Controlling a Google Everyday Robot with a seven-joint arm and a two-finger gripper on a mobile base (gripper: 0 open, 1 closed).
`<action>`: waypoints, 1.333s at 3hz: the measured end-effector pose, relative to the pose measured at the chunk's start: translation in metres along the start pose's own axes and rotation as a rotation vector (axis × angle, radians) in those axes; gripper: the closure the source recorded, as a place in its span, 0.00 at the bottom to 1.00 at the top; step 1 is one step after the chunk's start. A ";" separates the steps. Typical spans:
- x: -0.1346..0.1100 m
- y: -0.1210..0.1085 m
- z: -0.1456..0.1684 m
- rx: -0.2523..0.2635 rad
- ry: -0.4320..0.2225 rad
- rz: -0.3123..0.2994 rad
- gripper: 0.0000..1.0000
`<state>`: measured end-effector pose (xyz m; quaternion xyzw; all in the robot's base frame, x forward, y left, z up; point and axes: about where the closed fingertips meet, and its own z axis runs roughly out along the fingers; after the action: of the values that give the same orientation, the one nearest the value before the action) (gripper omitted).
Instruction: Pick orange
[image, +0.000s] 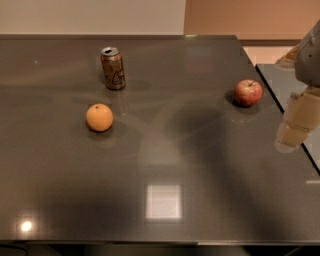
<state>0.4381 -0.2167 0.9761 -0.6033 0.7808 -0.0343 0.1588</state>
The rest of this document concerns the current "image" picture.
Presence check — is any orange fruit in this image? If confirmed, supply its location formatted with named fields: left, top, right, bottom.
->
left=86, top=104, right=114, bottom=132

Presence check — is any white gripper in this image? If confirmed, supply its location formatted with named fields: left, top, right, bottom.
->
left=275, top=20, right=320, bottom=153

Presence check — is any brown soda can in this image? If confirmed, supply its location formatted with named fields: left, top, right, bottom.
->
left=101, top=47, right=126, bottom=90

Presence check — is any grey side table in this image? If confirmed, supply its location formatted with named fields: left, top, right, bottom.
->
left=255, top=63, right=320, bottom=176

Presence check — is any red apple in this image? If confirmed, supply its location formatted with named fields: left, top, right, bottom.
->
left=233, top=79, right=263, bottom=107

